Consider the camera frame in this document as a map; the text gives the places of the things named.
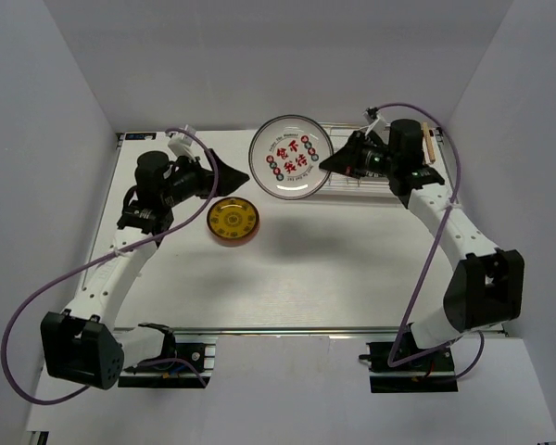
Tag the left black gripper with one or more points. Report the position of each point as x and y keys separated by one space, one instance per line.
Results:
x=229 y=180

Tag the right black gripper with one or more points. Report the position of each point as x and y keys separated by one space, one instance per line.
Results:
x=345 y=158

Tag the yellow patterned plate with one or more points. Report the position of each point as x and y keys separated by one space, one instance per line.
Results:
x=232 y=211

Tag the orange plate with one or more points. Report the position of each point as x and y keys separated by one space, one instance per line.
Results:
x=233 y=236

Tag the white plate red lettering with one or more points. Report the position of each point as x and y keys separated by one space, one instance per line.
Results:
x=284 y=157

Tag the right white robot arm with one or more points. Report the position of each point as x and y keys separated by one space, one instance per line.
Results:
x=486 y=287

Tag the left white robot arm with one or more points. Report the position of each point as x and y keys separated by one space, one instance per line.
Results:
x=79 y=343

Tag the black label sticker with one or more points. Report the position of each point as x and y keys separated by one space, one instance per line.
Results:
x=139 y=136

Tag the metal wire dish rack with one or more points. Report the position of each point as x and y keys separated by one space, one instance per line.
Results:
x=342 y=186

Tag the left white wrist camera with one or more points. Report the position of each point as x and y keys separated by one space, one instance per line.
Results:
x=180 y=141

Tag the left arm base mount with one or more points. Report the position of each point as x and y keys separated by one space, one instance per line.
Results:
x=159 y=357

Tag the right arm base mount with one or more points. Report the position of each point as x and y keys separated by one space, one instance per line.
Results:
x=433 y=373

